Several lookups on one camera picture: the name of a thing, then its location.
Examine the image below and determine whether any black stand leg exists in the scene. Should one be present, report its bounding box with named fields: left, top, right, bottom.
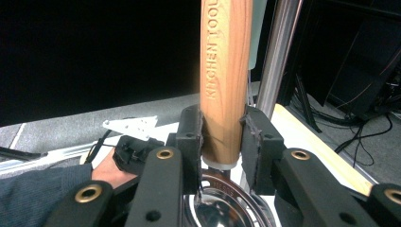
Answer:
left=293, top=73, right=323, bottom=134

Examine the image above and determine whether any black floor cable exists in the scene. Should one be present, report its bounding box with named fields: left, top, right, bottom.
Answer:
left=333, top=112, right=395, bottom=168

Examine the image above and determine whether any steel utensil rack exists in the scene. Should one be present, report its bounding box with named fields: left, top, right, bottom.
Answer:
left=255, top=0, right=305, bottom=120

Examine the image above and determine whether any black metal stand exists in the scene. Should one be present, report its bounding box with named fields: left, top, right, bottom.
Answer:
left=0, top=146, right=43, bottom=161

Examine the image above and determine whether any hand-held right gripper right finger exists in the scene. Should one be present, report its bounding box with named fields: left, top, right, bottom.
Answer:
left=240, top=106, right=287, bottom=196

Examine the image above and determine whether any black equipment case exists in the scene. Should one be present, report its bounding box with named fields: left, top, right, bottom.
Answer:
left=324, top=15, right=401, bottom=120

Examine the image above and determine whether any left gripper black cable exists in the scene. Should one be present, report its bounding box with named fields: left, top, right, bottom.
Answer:
left=84, top=129, right=115, bottom=165

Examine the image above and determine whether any wooden handled steel scoop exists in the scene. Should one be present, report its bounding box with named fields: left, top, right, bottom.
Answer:
left=183, top=0, right=277, bottom=227

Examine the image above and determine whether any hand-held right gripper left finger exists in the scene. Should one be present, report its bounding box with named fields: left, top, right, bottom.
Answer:
left=166, top=104, right=204, bottom=202

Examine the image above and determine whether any white table mat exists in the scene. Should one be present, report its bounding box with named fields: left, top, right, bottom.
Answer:
left=78, top=116, right=367, bottom=202

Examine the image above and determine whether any aluminium rail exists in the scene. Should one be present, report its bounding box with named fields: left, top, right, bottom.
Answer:
left=0, top=146, right=114, bottom=175

